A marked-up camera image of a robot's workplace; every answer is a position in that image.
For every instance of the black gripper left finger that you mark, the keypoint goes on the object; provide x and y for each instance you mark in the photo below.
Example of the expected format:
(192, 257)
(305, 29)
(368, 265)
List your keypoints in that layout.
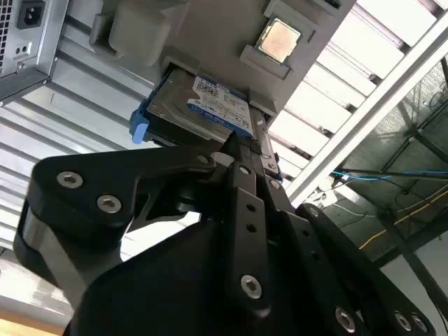
(87, 189)

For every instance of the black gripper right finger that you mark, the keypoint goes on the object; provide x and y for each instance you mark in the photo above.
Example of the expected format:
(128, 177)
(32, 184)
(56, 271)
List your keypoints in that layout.
(315, 252)

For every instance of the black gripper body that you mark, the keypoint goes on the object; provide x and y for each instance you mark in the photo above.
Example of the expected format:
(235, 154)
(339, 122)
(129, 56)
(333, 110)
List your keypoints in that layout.
(157, 297)

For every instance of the hard disk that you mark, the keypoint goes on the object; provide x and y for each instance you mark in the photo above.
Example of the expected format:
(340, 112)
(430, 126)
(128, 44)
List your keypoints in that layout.
(210, 101)

